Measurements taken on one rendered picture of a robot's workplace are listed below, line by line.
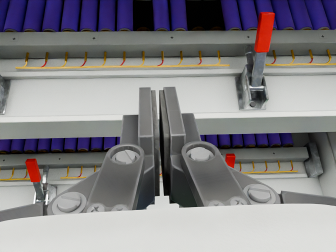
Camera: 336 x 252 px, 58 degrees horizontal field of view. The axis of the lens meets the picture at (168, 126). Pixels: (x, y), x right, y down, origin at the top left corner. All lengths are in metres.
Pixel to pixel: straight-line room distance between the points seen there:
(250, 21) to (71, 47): 0.20
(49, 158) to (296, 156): 0.38
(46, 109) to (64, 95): 0.02
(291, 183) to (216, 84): 0.25
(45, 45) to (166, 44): 0.12
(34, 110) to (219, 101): 0.19
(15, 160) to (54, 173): 0.06
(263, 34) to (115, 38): 0.15
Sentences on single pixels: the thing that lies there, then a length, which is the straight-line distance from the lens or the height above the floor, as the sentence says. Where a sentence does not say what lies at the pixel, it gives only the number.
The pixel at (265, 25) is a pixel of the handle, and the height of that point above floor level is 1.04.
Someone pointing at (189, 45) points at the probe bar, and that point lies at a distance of 0.33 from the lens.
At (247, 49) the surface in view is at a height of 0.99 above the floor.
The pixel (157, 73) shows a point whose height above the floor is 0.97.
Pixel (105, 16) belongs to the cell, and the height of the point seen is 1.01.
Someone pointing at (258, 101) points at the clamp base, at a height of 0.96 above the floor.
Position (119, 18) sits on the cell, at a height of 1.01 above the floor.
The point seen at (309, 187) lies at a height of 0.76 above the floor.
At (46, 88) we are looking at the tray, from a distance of 0.35.
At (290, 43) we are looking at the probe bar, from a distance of 0.36.
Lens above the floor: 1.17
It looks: 45 degrees down
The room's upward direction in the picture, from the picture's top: 1 degrees clockwise
